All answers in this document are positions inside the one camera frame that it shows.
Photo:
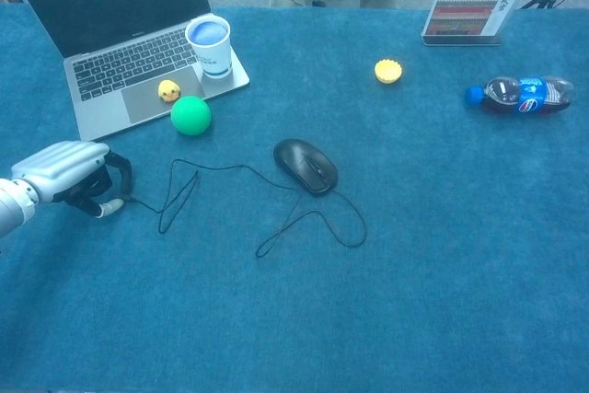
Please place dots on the cola bottle with blue cap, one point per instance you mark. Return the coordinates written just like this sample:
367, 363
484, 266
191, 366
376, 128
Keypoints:
520, 95

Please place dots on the green ball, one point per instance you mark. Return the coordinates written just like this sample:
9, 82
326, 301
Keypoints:
191, 115

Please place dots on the silver laptop computer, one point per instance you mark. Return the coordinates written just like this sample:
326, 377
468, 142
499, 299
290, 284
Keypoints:
115, 29

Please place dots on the white paper cup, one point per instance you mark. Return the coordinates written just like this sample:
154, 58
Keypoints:
210, 47

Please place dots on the blue table cloth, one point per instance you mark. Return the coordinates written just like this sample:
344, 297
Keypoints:
322, 250

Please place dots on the yellow toy duck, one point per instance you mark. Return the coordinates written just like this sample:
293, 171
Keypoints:
168, 90

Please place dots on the yellow bottle cap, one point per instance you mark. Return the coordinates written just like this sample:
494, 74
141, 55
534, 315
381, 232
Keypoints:
388, 71

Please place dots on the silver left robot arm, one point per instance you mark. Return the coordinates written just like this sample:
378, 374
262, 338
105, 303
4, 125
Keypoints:
14, 206

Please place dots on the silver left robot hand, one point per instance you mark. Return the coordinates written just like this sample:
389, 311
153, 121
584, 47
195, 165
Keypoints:
64, 167

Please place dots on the black computer mouse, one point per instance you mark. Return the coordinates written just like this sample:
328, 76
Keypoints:
306, 165

